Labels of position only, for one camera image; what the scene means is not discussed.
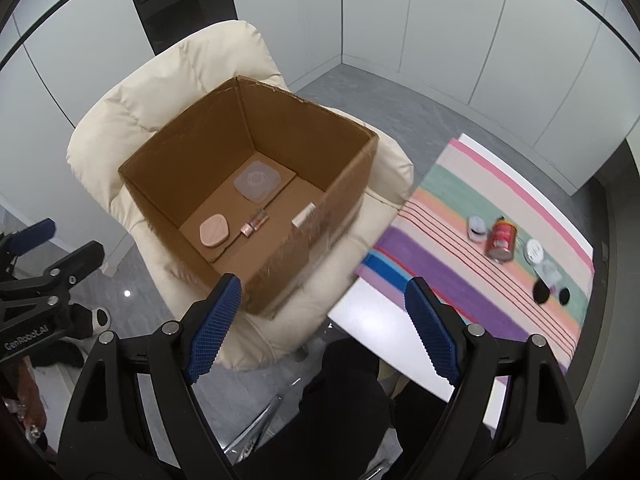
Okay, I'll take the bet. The brown cardboard box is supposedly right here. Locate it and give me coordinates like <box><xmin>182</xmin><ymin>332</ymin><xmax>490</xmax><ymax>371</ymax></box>
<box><xmin>119</xmin><ymin>76</ymin><xmax>378</xmax><ymax>318</ymax></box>

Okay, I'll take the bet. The small black round puff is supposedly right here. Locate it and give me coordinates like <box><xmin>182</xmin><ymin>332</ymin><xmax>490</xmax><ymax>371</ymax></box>
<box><xmin>558</xmin><ymin>287</ymin><xmax>570</xmax><ymax>307</ymax></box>

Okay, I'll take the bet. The small rose gold bottle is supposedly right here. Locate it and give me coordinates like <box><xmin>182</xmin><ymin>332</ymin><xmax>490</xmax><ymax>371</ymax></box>
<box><xmin>240</xmin><ymin>208</ymin><xmax>269</xmax><ymax>237</ymax></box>

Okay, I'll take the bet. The white round compact case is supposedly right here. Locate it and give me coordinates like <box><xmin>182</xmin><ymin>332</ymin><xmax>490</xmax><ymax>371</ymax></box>
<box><xmin>523</xmin><ymin>238</ymin><xmax>544</xmax><ymax>266</ymax></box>

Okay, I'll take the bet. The red metal can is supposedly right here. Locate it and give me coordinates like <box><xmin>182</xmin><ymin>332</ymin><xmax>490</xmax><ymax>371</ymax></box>
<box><xmin>486</xmin><ymin>217</ymin><xmax>518</xmax><ymax>263</ymax></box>

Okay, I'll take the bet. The clear oval plastic case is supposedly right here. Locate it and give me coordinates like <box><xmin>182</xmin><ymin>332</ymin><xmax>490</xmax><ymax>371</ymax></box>
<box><xmin>466</xmin><ymin>216</ymin><xmax>488</xmax><ymax>243</ymax></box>

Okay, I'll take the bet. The chrome chair leg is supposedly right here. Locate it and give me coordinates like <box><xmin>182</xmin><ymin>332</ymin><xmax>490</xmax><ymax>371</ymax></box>
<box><xmin>224</xmin><ymin>393</ymin><xmax>284</xmax><ymax>465</ymax></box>

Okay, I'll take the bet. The white table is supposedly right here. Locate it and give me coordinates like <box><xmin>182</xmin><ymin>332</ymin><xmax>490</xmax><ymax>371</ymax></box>
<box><xmin>330</xmin><ymin>136</ymin><xmax>594</xmax><ymax>399</ymax></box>

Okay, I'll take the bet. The striped colourful blanket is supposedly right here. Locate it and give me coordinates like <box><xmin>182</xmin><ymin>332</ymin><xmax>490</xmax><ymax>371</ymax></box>
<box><xmin>357</xmin><ymin>134</ymin><xmax>594</xmax><ymax>370</ymax></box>

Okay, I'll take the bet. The clear frosted plastic cup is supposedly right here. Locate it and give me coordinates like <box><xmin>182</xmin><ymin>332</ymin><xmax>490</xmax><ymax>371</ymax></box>
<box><xmin>534</xmin><ymin>259</ymin><xmax>563</xmax><ymax>288</ymax></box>

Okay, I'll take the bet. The cream padded armchair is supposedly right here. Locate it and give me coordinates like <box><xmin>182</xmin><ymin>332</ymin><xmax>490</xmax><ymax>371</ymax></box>
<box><xmin>66</xmin><ymin>21</ymin><xmax>414</xmax><ymax>370</ymax></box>

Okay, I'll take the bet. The frosted square plastic lid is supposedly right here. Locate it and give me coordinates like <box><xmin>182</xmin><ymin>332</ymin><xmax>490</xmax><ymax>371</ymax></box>
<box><xmin>233</xmin><ymin>160</ymin><xmax>281</xmax><ymax>204</ymax></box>

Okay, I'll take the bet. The black trouser leg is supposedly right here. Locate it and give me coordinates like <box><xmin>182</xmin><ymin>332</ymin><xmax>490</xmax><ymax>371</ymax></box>
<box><xmin>235</xmin><ymin>338</ymin><xmax>447</xmax><ymax>479</ymax></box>

